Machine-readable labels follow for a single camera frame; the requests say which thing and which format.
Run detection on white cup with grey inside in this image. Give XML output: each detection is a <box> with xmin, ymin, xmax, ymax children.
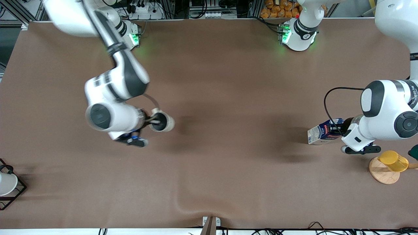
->
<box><xmin>148</xmin><ymin>107</ymin><xmax>175</xmax><ymax>133</ymax></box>

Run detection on blue milk carton green cap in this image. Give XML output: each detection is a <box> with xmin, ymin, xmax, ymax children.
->
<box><xmin>307</xmin><ymin>118</ymin><xmax>345</xmax><ymax>145</ymax></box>

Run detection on yellow cup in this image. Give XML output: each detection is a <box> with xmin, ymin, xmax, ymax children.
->
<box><xmin>378</xmin><ymin>150</ymin><xmax>410</xmax><ymax>173</ymax></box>

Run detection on wooden mug stand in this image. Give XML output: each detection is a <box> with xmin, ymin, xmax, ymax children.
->
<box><xmin>369</xmin><ymin>156</ymin><xmax>418</xmax><ymax>185</ymax></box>

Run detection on brown table cover mat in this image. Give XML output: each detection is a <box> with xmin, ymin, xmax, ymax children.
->
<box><xmin>0</xmin><ymin>18</ymin><xmax>418</xmax><ymax>230</ymax></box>

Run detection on white power strip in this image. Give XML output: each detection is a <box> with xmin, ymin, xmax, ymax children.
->
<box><xmin>128</xmin><ymin>0</ymin><xmax>164</xmax><ymax>20</ymax></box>

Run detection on white device with sockets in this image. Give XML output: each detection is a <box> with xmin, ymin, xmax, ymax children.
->
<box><xmin>189</xmin><ymin>0</ymin><xmax>238</xmax><ymax>20</ymax></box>

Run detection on pile of orange buns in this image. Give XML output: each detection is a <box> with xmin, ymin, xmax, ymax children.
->
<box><xmin>260</xmin><ymin>0</ymin><xmax>303</xmax><ymax>19</ymax></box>

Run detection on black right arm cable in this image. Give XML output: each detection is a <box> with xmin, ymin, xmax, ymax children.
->
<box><xmin>143</xmin><ymin>94</ymin><xmax>161</xmax><ymax>112</ymax></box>

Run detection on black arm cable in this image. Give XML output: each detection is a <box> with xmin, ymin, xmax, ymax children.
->
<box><xmin>143</xmin><ymin>94</ymin><xmax>161</xmax><ymax>112</ymax></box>
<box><xmin>324</xmin><ymin>86</ymin><xmax>365</xmax><ymax>136</ymax></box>

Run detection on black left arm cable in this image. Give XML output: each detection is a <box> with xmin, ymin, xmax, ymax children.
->
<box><xmin>324</xmin><ymin>86</ymin><xmax>365</xmax><ymax>136</ymax></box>

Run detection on black floor cables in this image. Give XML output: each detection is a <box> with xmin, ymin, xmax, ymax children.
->
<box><xmin>250</xmin><ymin>221</ymin><xmax>418</xmax><ymax>235</ymax></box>

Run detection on black wire rack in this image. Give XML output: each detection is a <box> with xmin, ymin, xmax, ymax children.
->
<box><xmin>0</xmin><ymin>158</ymin><xmax>27</xmax><ymax>211</ymax></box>

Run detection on aluminium frame profile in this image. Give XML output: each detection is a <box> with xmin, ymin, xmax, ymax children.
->
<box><xmin>0</xmin><ymin>0</ymin><xmax>46</xmax><ymax>27</ymax></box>

